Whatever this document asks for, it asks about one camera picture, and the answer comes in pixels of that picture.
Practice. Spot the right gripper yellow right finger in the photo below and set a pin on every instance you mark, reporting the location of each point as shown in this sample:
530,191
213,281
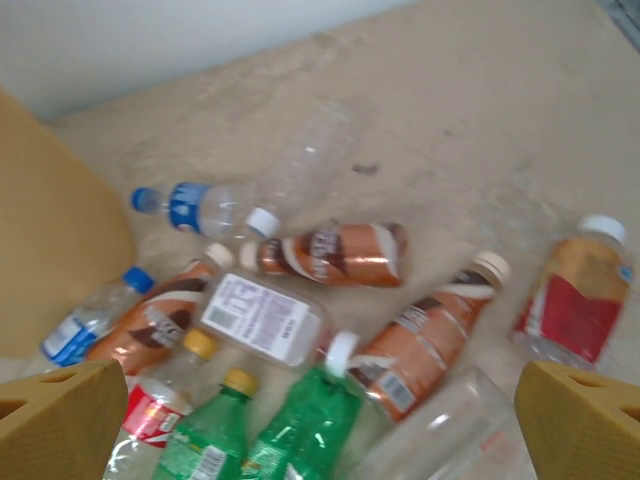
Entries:
575,435

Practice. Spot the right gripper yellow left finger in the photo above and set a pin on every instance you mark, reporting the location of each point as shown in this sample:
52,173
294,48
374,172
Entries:
50,430

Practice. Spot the red label bottle yellow cap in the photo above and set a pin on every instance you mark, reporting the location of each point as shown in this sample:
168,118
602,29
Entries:
150,410

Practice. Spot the small water bottle blue cap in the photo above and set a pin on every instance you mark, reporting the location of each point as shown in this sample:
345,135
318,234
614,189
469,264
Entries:
75,330

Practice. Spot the large clear plastic bottle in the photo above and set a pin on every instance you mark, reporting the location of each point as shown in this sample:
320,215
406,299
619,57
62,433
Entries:
450,435

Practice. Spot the red label bottle white cap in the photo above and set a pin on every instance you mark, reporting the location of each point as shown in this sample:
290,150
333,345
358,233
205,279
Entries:
570,305

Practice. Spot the brown Nescafe coffee bottle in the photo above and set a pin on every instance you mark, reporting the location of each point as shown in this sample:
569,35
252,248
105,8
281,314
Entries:
340,257
155,320
425,340

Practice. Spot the green plastic bottle yellow cap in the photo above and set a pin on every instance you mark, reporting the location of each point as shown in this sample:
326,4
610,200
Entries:
210,435
305,430

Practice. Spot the clear bottle white barcode label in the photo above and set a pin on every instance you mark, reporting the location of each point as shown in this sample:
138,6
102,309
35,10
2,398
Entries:
260,315

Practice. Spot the clear unlabelled bottle white cap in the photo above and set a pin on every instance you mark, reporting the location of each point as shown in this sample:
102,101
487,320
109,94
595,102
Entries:
310,160

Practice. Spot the yellow plastic waste bin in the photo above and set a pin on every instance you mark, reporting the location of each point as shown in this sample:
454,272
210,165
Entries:
50,225

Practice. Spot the Pepsi bottle blue cap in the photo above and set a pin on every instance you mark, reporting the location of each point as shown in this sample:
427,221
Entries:
187,207

